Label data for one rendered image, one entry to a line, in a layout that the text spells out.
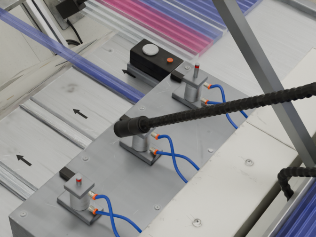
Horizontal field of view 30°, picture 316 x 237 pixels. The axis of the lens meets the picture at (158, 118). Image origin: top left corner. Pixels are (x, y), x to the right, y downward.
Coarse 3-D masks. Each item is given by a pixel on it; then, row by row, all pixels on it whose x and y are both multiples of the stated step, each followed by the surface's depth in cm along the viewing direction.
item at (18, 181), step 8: (0, 160) 76; (0, 168) 75; (8, 168) 75; (0, 176) 75; (8, 176) 74; (16, 176) 74; (16, 184) 73; (24, 184) 73; (32, 184) 74; (24, 192) 73; (32, 192) 73
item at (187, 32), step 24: (96, 0) 100; (120, 0) 101; (144, 0) 101; (168, 0) 102; (192, 0) 102; (240, 0) 103; (120, 24) 96; (144, 24) 97; (168, 24) 97; (192, 24) 98; (216, 24) 98; (168, 48) 93; (192, 48) 94
